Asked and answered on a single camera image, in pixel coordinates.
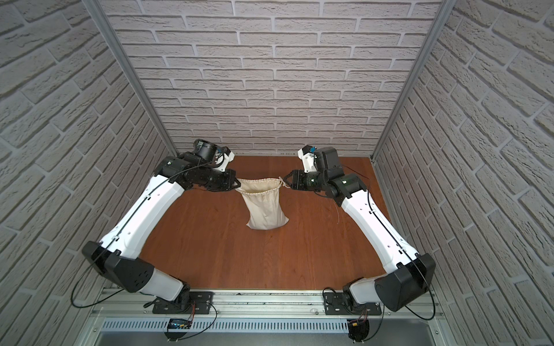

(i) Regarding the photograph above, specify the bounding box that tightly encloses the beige cloth soil bag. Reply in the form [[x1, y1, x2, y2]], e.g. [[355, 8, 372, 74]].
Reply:
[[237, 178, 289, 231]]

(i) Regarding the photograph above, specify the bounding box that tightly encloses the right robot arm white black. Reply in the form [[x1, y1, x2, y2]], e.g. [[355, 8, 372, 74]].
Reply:
[[284, 170, 436, 311]]

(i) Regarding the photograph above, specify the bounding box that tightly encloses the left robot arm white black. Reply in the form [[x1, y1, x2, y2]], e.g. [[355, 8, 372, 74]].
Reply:
[[82, 147, 240, 301]]

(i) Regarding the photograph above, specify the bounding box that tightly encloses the left controller board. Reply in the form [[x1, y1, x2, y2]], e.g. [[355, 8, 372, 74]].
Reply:
[[164, 319, 192, 342]]

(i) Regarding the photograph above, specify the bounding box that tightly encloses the controller board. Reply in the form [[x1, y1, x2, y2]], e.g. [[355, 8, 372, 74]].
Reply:
[[347, 319, 370, 343], [164, 319, 192, 342]]

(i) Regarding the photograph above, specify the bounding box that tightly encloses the right controller board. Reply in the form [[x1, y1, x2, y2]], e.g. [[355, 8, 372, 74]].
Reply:
[[347, 319, 370, 343]]

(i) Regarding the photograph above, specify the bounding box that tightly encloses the vent grille strip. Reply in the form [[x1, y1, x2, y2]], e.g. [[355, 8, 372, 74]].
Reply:
[[100, 317, 348, 334]]

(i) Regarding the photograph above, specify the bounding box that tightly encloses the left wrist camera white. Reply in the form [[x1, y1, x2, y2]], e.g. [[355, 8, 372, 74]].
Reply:
[[193, 139, 235, 172]]

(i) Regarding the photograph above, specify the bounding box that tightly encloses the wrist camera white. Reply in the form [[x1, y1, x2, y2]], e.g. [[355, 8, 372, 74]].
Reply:
[[297, 145, 340, 173], [193, 139, 235, 172]]

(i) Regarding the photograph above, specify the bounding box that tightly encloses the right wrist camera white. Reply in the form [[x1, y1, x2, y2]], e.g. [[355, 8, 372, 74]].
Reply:
[[297, 145, 340, 173]]

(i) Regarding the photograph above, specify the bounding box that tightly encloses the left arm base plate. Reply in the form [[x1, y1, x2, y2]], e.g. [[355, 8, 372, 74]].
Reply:
[[152, 291, 214, 315]]

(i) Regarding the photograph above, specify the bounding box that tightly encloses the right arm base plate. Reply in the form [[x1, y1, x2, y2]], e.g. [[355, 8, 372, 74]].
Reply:
[[322, 290, 382, 317]]

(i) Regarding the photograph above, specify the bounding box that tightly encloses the aluminium front rail frame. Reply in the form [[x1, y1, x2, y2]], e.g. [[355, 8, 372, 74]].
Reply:
[[77, 289, 455, 345]]

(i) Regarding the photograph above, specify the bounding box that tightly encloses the left corner aluminium post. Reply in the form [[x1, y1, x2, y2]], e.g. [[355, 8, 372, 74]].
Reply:
[[82, 0, 177, 156]]

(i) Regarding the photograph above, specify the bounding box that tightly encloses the corner aluminium post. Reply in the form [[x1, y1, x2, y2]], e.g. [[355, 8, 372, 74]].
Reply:
[[370, 0, 457, 164], [82, 0, 177, 156]]

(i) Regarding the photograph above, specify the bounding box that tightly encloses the right corner aluminium post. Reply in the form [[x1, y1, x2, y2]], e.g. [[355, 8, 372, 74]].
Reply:
[[370, 0, 457, 164]]

